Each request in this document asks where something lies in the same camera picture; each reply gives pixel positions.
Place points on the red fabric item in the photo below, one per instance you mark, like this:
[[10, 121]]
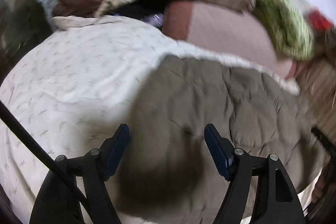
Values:
[[319, 22]]

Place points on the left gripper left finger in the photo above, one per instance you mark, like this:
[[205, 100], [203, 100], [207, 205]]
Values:
[[95, 168]]

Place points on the striped brown bolster quilt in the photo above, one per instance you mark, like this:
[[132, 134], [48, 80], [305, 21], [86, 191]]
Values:
[[317, 83]]

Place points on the olive hooded puffer jacket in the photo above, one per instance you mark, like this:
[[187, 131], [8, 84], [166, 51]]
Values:
[[167, 174]]

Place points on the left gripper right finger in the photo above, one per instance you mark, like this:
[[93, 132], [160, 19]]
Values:
[[235, 166]]

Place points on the cream floral cloth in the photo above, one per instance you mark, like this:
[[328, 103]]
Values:
[[110, 6]]

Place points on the green white patterned blanket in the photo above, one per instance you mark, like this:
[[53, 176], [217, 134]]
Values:
[[288, 30]]

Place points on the wooden glass-door cabinet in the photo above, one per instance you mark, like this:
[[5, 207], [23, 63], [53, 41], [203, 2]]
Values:
[[23, 27]]

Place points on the white leaf-print quilt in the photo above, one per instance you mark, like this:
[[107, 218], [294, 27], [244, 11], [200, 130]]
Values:
[[72, 91]]

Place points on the pink quilted pillow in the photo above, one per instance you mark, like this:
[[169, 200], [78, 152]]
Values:
[[225, 31]]

